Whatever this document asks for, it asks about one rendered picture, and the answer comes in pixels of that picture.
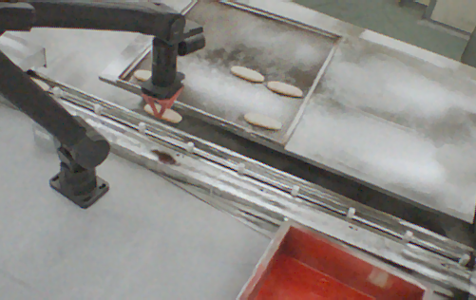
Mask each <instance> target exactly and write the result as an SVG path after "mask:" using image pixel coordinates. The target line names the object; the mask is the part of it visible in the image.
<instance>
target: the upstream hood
mask: <svg viewBox="0 0 476 300"><path fill-rule="evenodd" d="M0 49H1V50H2V51H3V53H4V54H5V55H6V56H7V55H8V57H9V58H10V59H11V60H12V61H13V62H14V63H16V65H17V66H19V67H20V68H21V69H22V70H24V71H27V70H28V69H29V68H31V67H33V66H35V68H34V69H35V70H36V69H38V68H39V67H41V66H43V67H45V68H47V62H46V57H45V52H46V48H45V47H42V46H40V45H38V44H34V43H32V42H30V41H29V40H26V39H24V40H23V39H22V38H19V37H17V36H15V35H11V34H8V33H7V32H5V33H4V34H2V36H1V37H0Z"/></svg>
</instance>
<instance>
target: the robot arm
mask: <svg viewBox="0 0 476 300"><path fill-rule="evenodd" d="M31 28H66V29H76V28H77V29H88V30H99V31H100V30H109V31H119V32H129V33H131V32H137V33H140V34H142V35H148V36H155V37H154V38H153V40H152V49H151V76H150V77H149V78H148V79H147V80H146V81H144V82H143V84H142V85H141V92H142V96H143V97H144V99H145V100H146V101H147V103H148V104H149V105H150V107H151V109H152V111H153V113H154V115H155V116H156V117H158V118H159V119H160V118H161V117H162V115H163V113H164V112H165V110H166V108H167V109H169V110H170V108H171V106H172V105H173V103H174V101H175V100H176V99H177V98H178V96H179V95H180V93H181V91H182V90H183V89H184V83H182V82H181V81H182V80H183V79H184V80H185V79H186V74H185V73H183V72H180V71H177V56H178V55H179V56H181V57H183V56H185V55H188V54H190V53H192V52H194V51H197V50H200V49H202V48H204V47H205V44H206V40H205V35H204V33H203V27H202V26H200V25H198V24H197V23H196V22H195V21H193V20H189V21H186V19H185V17H184V15H183V14H181V13H180V12H179V11H177V10H176V9H172V8H170V7H169V6H167V5H165V3H164V2H157V1H151V0H148V1H147V2H145V1H138V2H136V1H121V0H0V37H1V36H2V34H4V33H5V32H6V31H16V32H20V31H27V32H30V31H31ZM0 94H1V96H2V97H4V98H6V99H7V100H8V101H10V103H12V104H13V105H14V106H16V107H17V108H19V109H20V110H21V111H22V112H23V113H25V114H26V115H27V116H28V117H29V118H32V119H33V120H34V121H35V122H36V123H38V124H39V125H41V127H42V128H44V129H45V130H47V131H48V132H49V133H50V134H51V135H52V136H54V137H55V138H56V140H57V141H58V142H59V143H60V144H61V146H60V147H58V148H57V152H58V158H59V160H60V161H61V162H60V167H61V168H60V172H59V173H57V175H56V176H54V177H51V178H50V179H49V187H50V188H52V189H53V190H55V191H56V192H58V193H59V194H62V195H63V196H65V197H67V199H69V200H71V201H72V202H74V203H75V204H77V205H78V206H79V207H80V208H82V209H88V207H89V206H90V205H92V204H93V203H94V202H96V201H98V200H99V198H100V197H102V196H103V195H104V194H105V193H107V192H108V191H109V185H108V182H107V181H105V180H104V179H102V178H100V177H98V176H96V168H95V167H97V166H98V165H101V164H102V163H104V162H105V160H106V158H107V156H108V154H109V151H110V144H109V143H108V142H107V140H106V138H105V137H104V136H103V135H102V134H101V133H100V132H98V131H97V130H95V128H94V127H93V126H92V125H90V124H89V123H88V122H86V121H85V119H84V118H83V117H82V116H80V115H72V114H71V113H70V112H69V111H67V110H66V109H65V108H64V107H62V106H61V105H60V104H59V102H57V101H56V100H55V99H53V98H52V97H51V96H50V95H49V94H48V93H47V92H46V91H45V90H44V89H43V88H42V87H41V86H40V85H38V84H37V82H35V81H33V80H32V79H31V78H30V76H28V75H27V73H26V72H25V71H24V70H22V69H21V68H20V67H19V66H17V65H16V63H14V62H13V61H12V60H11V59H10V58H9V57H8V55H7V56H6V55H5V54H4V53H3V51H2V50H1V49H0ZM153 100H156V101H158V102H159V104H160V105H161V106H162V107H161V109H160V112H159V113H158V110H157V107H156V105H155V103H154V101H153Z"/></svg>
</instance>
